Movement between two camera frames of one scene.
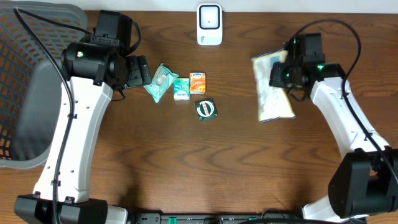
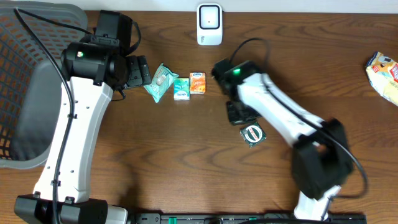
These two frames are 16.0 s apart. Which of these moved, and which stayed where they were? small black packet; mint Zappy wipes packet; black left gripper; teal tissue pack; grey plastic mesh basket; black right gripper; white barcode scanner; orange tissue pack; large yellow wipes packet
Moved: small black packet; large yellow wipes packet; black right gripper
Stayed: black left gripper; white barcode scanner; mint Zappy wipes packet; orange tissue pack; grey plastic mesh basket; teal tissue pack
